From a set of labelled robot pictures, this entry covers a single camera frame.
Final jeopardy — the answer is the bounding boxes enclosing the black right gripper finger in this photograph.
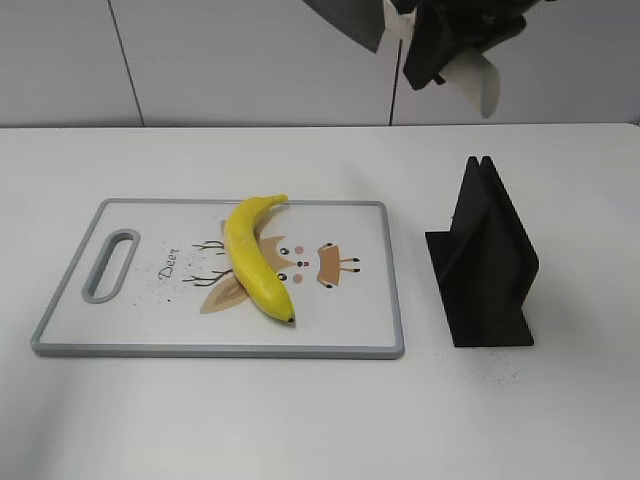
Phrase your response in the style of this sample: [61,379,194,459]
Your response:
[403,2,471,90]

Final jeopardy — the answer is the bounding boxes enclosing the white-handled kitchen knife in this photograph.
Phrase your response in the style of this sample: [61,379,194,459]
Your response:
[302,0,502,120]

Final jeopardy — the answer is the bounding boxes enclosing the black knife stand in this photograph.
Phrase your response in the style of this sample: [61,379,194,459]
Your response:
[425,156,539,347]

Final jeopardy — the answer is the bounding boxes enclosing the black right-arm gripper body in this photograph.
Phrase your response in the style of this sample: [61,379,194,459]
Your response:
[392,0,540,52]

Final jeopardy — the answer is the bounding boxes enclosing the yellow plastic banana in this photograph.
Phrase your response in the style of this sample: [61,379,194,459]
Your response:
[223,194,295,323]

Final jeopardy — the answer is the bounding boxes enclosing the white deer cutting board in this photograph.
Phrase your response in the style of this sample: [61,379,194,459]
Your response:
[31,198,404,360]

